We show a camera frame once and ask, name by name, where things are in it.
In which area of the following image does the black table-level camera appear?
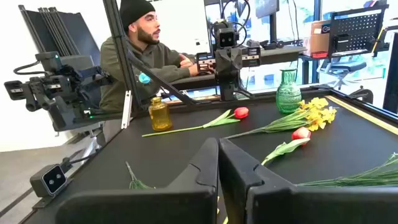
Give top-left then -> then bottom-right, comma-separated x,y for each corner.
29,163 -> 68,199

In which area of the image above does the black upright panel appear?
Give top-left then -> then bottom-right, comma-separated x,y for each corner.
382,30 -> 398,114

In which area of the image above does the brown cardboard box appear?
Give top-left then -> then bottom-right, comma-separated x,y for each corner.
303,19 -> 332,58

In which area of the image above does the red artificial tulip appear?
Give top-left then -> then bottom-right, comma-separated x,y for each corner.
261,126 -> 312,166
141,106 -> 250,138

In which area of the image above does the grey desk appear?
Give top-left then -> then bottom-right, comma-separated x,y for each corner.
169,45 -> 307,91

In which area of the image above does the black folded panel stack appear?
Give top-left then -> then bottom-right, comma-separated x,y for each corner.
17,4 -> 102,68

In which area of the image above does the green glass vase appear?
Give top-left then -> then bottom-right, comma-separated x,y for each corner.
275,68 -> 302,114

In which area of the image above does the black table clamp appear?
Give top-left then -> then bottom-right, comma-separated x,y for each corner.
347,88 -> 374,105

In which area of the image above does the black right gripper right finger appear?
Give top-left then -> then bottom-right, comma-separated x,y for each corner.
219,138 -> 296,224

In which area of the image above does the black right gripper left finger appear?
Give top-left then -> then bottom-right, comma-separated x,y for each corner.
166,138 -> 220,224

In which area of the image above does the black aluminium rig frame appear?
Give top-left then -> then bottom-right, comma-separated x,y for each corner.
18,0 -> 398,224

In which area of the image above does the yellow glass vase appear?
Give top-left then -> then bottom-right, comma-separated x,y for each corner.
148,96 -> 174,132

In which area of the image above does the white artificial flower bunch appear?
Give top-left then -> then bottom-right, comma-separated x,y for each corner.
297,152 -> 398,188

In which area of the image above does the black clamp mount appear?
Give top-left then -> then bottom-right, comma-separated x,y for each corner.
259,39 -> 285,50

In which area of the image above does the black table-level camera cable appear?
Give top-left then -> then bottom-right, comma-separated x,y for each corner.
60,148 -> 102,167

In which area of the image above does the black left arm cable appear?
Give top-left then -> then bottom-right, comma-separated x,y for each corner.
210,0 -> 251,49

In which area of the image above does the black pegboard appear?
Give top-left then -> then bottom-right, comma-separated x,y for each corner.
328,3 -> 390,59

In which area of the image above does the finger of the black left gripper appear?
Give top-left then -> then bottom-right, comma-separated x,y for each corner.
229,47 -> 243,101
215,48 -> 230,101

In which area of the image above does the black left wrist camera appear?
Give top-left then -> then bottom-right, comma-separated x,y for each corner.
213,21 -> 239,49

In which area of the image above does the person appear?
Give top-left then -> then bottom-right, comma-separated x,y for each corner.
98,0 -> 200,113

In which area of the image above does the black table mat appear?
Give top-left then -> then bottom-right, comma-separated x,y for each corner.
23,93 -> 398,224

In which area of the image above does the white metal frame bracket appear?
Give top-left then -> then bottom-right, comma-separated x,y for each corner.
121,90 -> 133,130

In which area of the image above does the black office chair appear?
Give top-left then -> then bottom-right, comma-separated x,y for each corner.
319,58 -> 368,91

